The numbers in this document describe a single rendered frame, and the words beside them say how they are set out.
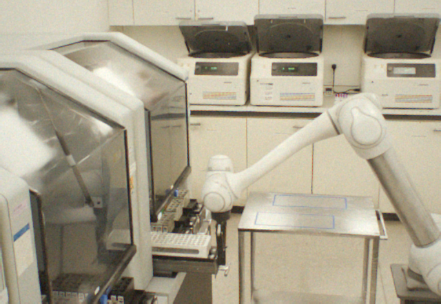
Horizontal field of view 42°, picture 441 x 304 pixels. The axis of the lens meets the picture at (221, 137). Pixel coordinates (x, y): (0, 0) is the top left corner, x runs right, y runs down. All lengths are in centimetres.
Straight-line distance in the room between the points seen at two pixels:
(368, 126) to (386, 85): 256
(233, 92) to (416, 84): 135
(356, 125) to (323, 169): 270
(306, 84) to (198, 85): 83
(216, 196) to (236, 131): 259
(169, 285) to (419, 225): 94
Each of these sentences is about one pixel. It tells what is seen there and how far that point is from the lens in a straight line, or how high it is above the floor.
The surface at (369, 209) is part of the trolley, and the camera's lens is 278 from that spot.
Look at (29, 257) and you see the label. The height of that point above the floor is 127.
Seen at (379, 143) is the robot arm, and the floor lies 134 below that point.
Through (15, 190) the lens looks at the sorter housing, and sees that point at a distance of 130.
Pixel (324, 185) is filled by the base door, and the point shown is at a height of 29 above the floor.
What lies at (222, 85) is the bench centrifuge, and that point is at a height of 107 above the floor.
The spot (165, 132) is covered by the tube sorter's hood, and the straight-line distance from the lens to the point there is 235.
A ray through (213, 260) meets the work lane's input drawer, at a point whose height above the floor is 81.
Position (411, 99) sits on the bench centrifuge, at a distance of 448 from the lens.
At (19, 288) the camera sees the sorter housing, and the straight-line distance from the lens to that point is 135.
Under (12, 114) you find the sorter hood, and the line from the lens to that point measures 167.
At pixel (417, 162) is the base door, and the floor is 50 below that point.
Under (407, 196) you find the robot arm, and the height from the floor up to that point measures 115.
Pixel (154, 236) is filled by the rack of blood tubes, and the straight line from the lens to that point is 238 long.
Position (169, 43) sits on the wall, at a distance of 517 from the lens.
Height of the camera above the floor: 186
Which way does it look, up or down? 15 degrees down
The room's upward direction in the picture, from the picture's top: 1 degrees counter-clockwise
